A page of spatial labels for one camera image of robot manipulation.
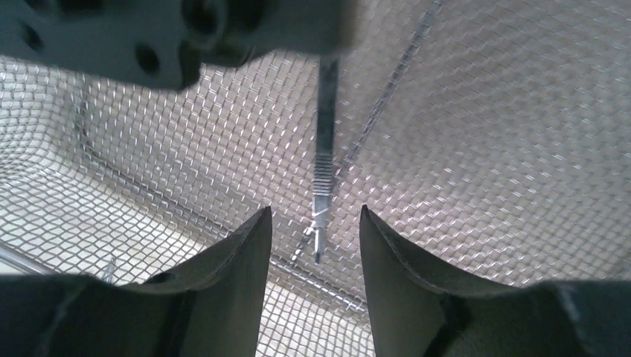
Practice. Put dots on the metal surgical instrument tray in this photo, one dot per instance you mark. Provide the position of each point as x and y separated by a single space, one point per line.
494 134

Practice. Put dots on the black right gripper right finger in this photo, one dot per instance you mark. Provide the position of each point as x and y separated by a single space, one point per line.
420 305

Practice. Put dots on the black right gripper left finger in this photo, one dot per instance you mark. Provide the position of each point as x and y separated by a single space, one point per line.
209 305

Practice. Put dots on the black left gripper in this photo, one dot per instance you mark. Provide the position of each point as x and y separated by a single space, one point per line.
164 44

